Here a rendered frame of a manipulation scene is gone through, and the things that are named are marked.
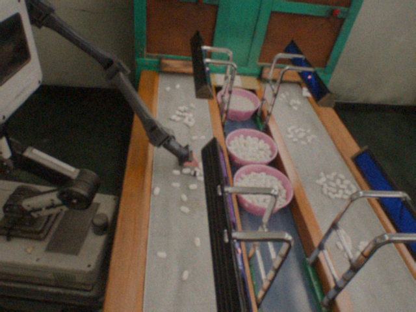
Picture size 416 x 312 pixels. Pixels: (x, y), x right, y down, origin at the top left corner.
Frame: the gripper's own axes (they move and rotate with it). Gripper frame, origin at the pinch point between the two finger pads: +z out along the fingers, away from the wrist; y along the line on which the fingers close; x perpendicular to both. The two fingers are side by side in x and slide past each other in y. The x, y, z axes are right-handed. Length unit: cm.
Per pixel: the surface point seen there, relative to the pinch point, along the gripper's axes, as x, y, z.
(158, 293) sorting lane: 12, -59, -12
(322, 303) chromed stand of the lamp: -24, -64, 31
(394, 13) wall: -147, 178, 123
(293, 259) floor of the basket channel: -18, -44, 32
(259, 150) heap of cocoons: -21.1, 14.7, 27.0
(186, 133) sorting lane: 3.8, 25.4, -1.8
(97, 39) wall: 63, 175, -43
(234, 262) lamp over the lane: -27, -70, -24
